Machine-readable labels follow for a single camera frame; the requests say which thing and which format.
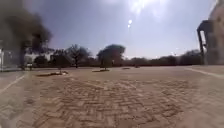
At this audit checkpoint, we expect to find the bare-branched tree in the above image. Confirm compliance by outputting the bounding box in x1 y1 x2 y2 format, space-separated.
65 44 92 69

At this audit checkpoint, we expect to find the large dark tree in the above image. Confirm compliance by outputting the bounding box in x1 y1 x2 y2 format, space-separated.
0 0 54 71

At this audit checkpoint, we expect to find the tree with round crown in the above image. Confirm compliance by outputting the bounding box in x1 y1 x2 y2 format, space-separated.
96 43 127 70

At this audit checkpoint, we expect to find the earth bed in paving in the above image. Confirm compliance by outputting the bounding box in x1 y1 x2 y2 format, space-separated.
35 70 70 78
91 68 111 73

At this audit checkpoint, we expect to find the brown brick paved square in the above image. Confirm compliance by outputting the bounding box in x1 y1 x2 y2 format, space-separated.
0 65 224 128

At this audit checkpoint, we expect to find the tall pale building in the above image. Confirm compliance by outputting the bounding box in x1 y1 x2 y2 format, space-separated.
196 0 224 66

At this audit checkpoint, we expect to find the row of trees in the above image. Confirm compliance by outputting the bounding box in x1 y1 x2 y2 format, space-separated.
31 48 204 68

